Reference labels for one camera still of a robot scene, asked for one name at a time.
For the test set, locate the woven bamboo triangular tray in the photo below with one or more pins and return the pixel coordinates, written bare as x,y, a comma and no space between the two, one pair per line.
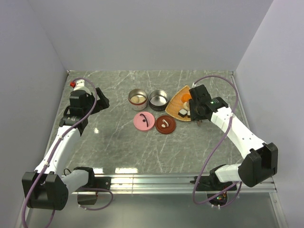
176,104

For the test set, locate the orange round bun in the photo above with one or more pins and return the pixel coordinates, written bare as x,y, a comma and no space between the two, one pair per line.
186,97

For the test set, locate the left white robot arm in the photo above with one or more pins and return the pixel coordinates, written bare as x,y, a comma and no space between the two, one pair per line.
45,188

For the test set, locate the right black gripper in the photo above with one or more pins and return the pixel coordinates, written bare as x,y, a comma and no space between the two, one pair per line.
194,116

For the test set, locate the pink round lid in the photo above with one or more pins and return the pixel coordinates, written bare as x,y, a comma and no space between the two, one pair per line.
144,121

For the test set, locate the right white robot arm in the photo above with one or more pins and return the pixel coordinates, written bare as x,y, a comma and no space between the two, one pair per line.
260,159

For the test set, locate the pink-white steel lunch container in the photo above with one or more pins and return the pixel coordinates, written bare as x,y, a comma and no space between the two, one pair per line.
138,92

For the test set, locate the brown round lid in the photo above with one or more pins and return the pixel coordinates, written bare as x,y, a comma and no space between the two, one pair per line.
165,124

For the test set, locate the aluminium mounting rail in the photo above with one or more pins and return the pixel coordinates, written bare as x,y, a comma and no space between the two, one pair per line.
161,183

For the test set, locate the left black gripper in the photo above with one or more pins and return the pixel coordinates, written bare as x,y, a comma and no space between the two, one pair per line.
103,102

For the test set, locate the beige bun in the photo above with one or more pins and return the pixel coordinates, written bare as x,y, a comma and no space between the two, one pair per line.
141,99
186,106
134,99

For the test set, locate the black steel lunch container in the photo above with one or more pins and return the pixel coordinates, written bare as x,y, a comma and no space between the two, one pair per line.
158,100

